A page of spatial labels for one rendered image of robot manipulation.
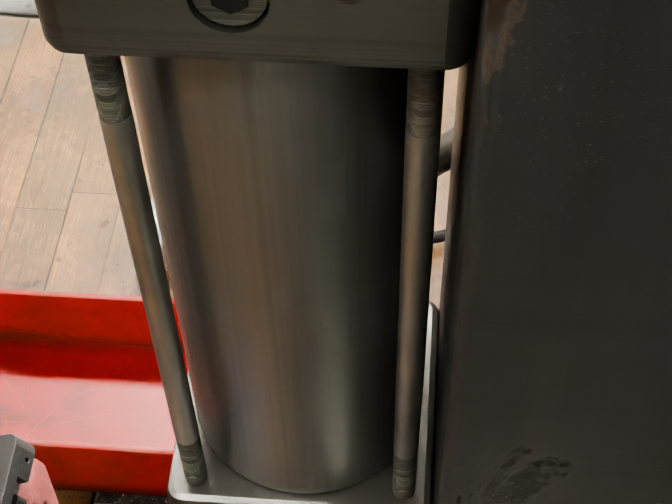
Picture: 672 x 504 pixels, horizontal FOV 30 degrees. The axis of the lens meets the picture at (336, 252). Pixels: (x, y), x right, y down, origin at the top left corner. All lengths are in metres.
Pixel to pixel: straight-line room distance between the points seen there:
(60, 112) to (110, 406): 0.30
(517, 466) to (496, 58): 0.15
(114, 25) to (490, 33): 0.08
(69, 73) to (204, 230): 0.80
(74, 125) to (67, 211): 0.09
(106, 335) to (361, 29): 0.68
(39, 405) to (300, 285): 0.59
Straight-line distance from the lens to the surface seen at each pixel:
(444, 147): 0.46
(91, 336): 0.92
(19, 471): 0.59
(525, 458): 0.34
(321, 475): 0.41
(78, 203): 1.01
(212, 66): 0.27
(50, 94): 1.10
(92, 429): 0.88
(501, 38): 0.22
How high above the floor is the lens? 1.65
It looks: 52 degrees down
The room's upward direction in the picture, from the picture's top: 2 degrees counter-clockwise
